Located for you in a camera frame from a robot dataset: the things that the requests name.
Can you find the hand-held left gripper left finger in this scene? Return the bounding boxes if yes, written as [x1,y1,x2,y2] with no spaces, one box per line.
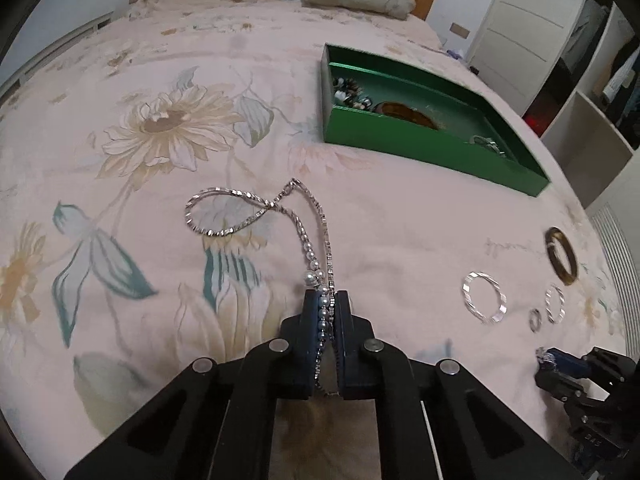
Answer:
[64,287,331,480]

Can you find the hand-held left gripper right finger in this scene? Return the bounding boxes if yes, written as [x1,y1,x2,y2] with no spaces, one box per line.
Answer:
[332,289,586,480]

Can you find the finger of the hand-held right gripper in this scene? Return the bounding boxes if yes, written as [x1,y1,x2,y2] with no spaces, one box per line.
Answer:
[534,372,588,403]
[536,346,593,377]

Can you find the small silver hoop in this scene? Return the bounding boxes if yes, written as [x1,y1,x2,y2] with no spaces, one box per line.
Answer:
[544,284,566,323]

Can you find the silver beaded necklace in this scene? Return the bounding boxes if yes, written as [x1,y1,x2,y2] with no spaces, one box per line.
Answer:
[184,177,346,401]

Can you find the amber bangle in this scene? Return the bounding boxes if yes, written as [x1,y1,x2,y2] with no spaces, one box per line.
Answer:
[374,101,442,132]
[544,226,580,286]

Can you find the large silver bangle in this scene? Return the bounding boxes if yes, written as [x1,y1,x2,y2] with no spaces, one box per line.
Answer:
[461,271,507,324]

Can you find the green jewelry box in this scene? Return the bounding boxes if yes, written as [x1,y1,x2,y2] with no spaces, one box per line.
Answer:
[320,42,552,197]

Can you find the white louvered panel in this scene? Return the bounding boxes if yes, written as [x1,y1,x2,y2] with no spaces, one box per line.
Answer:
[587,202,640,341]

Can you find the floral bedspread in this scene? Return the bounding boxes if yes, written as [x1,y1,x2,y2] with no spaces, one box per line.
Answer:
[0,0,628,480]

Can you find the white shelf unit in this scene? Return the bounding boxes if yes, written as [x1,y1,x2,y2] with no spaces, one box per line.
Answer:
[540,2,640,211]

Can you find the dark hanging clothes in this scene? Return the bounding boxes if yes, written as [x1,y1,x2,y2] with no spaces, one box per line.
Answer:
[600,45,640,136]

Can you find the white wardrobe door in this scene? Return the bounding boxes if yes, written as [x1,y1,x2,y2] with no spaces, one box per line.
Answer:
[465,0,591,118]

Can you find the silver metal bracelet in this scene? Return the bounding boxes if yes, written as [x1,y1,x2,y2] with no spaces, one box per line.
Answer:
[467,134,511,157]

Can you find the dark beaded bracelet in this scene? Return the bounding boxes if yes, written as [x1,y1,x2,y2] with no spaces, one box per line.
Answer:
[331,76,376,112]

